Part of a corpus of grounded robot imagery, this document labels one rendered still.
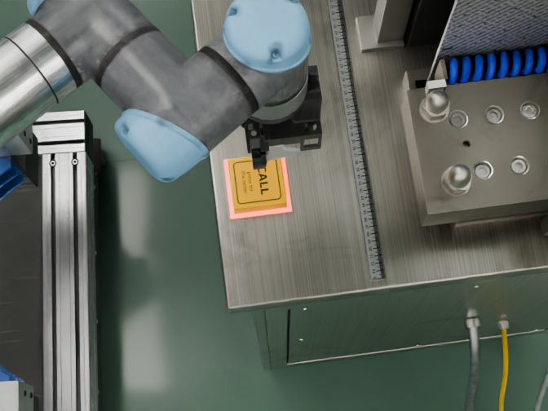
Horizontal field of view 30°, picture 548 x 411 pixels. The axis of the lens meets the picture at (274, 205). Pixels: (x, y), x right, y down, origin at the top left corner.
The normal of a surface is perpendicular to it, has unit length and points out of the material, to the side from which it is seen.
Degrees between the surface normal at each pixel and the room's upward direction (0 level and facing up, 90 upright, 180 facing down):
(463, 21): 90
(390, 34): 90
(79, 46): 39
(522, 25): 90
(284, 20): 0
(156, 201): 0
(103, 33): 10
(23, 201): 0
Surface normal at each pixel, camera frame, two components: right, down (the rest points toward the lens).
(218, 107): 0.43, 0.23
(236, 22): 0.01, -0.26
